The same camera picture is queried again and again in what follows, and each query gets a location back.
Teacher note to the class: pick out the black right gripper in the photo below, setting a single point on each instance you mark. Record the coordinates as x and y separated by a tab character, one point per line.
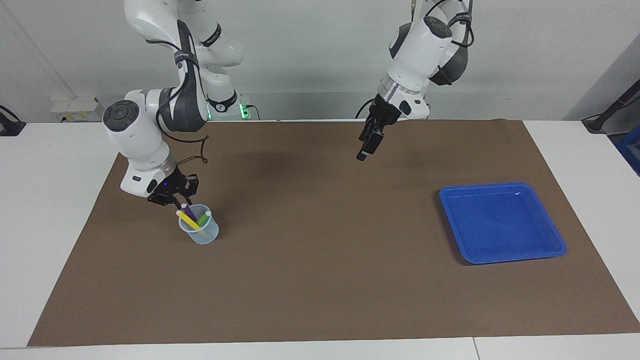
170	184

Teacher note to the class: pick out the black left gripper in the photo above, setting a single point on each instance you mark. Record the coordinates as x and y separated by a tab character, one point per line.
384	114

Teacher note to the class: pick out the purple pen white caps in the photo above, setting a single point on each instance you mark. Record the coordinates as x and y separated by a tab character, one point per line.
190	215

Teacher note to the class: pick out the yellow pen white caps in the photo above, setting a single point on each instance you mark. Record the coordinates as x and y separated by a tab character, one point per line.
189	220

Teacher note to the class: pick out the green pen white caps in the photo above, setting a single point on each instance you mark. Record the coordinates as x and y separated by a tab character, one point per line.
203	218

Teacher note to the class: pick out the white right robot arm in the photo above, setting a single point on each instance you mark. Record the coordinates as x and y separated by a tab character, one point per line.
135	130

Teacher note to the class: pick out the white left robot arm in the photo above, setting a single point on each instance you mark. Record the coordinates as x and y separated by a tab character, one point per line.
420	45

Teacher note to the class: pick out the blue plastic tray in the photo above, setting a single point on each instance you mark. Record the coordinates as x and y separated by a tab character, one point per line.
500	225

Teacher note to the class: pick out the clear plastic cup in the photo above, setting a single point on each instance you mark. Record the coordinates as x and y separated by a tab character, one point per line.
207	236

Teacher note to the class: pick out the brown table mat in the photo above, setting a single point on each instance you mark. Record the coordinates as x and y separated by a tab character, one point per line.
325	250

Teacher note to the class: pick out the black stand pole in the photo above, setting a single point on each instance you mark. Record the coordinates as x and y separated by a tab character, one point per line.
612	107

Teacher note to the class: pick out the blue crate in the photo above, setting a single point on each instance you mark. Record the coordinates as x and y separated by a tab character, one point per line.
631	150

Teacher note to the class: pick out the white wall socket boxes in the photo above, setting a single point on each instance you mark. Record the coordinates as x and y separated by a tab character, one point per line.
77	109

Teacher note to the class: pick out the black clamp mount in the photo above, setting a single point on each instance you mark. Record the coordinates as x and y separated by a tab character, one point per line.
10	126

